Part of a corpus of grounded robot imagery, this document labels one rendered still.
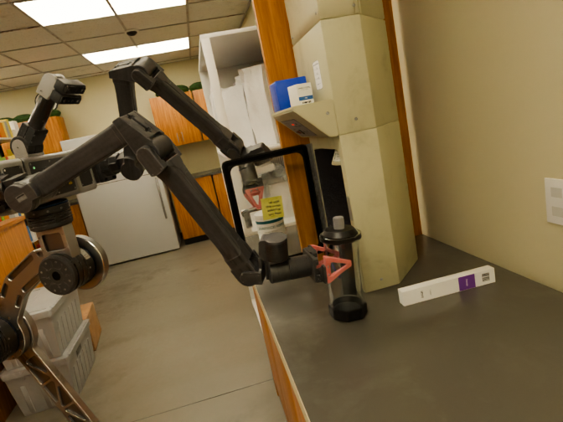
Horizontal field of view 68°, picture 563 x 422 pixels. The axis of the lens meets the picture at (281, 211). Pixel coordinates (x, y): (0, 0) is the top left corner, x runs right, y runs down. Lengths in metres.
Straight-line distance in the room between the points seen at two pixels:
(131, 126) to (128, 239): 5.26
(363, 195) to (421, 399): 0.57
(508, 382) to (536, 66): 0.71
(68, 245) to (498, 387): 1.28
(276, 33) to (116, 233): 5.00
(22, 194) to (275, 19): 0.95
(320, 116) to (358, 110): 0.11
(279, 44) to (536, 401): 1.23
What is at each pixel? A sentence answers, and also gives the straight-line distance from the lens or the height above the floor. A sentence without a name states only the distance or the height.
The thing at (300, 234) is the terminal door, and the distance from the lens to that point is 1.48.
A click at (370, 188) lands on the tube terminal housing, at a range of 1.21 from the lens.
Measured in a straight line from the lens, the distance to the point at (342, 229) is 1.07.
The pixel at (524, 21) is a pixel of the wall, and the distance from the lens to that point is 1.22.
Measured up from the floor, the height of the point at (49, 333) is 0.50.
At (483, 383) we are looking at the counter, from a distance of 0.91.
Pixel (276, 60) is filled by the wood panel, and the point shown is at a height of 1.68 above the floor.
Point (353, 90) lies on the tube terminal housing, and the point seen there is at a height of 1.52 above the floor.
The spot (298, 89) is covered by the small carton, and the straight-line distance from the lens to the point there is 1.22.
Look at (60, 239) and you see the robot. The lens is 1.57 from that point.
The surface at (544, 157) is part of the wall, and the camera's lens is 1.22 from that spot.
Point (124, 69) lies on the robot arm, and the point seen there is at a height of 1.73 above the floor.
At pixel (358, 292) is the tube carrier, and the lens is 1.11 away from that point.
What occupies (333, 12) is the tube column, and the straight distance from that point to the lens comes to 1.21.
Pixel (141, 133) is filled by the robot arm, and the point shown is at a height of 1.51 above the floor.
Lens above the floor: 1.48
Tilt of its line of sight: 12 degrees down
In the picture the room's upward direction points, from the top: 12 degrees counter-clockwise
